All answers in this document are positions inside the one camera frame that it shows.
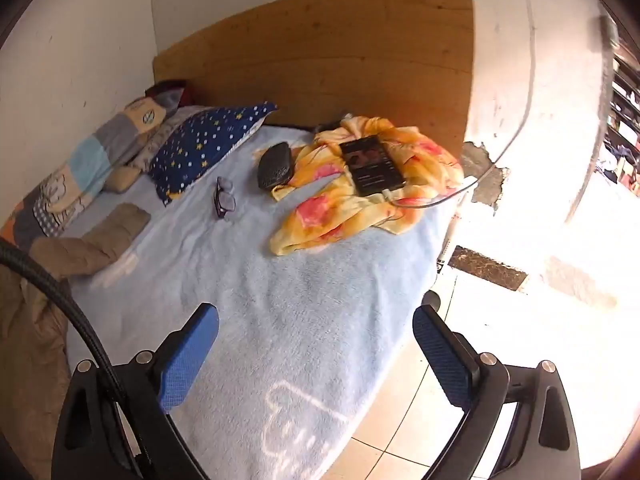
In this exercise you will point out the cluttered shelf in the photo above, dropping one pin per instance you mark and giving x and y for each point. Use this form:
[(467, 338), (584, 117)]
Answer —
[(622, 125)]

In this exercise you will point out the navy star-print pillow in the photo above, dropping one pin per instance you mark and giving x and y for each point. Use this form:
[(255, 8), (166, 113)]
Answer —
[(205, 145)]

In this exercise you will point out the yellow floral cloth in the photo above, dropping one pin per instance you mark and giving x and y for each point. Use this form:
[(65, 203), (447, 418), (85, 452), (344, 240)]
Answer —
[(320, 210)]

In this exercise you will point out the patchwork quilt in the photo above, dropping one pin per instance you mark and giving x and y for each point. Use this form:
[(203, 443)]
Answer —
[(95, 155)]

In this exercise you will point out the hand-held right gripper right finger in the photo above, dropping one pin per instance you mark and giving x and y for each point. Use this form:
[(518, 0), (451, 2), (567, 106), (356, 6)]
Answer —
[(442, 360)]

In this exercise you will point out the brown down jacket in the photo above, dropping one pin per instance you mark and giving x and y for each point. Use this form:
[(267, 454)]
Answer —
[(90, 250)]

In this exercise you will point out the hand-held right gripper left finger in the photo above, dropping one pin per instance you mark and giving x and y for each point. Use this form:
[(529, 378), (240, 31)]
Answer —
[(187, 360)]

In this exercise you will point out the light blue bed blanket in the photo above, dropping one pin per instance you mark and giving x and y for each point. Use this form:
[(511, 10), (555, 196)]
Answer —
[(300, 310)]

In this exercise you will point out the dark-framed eyeglasses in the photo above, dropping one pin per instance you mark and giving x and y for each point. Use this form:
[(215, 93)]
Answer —
[(226, 203)]

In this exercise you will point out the black eyeglasses case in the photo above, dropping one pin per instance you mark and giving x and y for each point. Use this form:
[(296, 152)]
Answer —
[(274, 165)]

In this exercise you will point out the black smartphone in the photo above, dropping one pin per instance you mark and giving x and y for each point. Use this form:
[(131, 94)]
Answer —
[(372, 165)]

